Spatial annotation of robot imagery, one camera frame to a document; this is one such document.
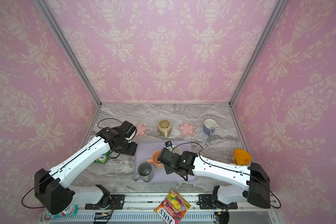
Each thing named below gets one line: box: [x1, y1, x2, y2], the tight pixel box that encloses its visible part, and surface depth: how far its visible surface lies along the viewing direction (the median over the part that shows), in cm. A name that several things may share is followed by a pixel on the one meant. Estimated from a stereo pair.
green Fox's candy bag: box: [40, 204, 78, 223], surface depth 72 cm
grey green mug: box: [133, 162, 154, 183], surface depth 81 cm
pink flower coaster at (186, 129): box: [176, 120, 197, 138], surface depth 105 cm
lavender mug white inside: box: [203, 118, 217, 137], surface depth 99 cm
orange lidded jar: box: [231, 148, 252, 166], surface depth 81 cm
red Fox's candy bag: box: [154, 188, 192, 224], surface depth 71 cm
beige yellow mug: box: [157, 119, 172, 139], surface depth 97 cm
